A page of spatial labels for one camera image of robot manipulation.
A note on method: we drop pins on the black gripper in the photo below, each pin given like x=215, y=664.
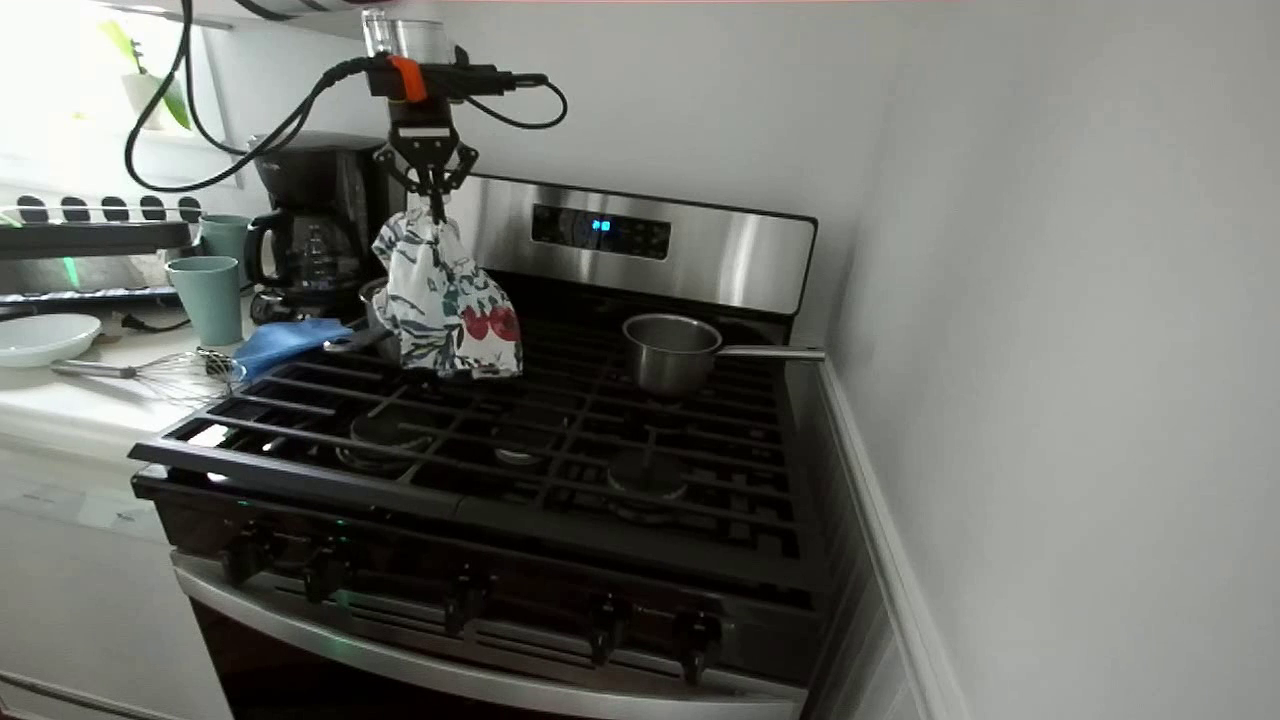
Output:
x=427, y=127

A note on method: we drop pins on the floral tea towel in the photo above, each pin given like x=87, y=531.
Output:
x=446, y=303

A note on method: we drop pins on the black steel gas stove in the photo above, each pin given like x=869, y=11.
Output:
x=532, y=507

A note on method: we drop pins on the black stove knob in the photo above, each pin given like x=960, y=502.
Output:
x=326, y=573
x=245, y=550
x=696, y=641
x=606, y=623
x=466, y=603

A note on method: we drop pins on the black coffee maker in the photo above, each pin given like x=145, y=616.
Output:
x=313, y=226

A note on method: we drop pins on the teal mug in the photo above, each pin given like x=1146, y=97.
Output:
x=227, y=232
x=211, y=303

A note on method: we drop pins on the blue cloth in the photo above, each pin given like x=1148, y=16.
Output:
x=280, y=348

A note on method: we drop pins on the green window plant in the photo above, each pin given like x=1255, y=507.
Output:
x=151, y=83

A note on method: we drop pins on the small silver saucepan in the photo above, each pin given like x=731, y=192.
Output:
x=665, y=354

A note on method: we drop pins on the metal countertop appliance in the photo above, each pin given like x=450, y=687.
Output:
x=80, y=246

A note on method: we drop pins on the metal spoon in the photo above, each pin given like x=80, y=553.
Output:
x=114, y=367

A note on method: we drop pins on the white plate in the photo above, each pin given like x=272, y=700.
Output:
x=40, y=340

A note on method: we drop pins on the black wrist camera orange mount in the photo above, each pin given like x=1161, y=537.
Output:
x=440, y=76

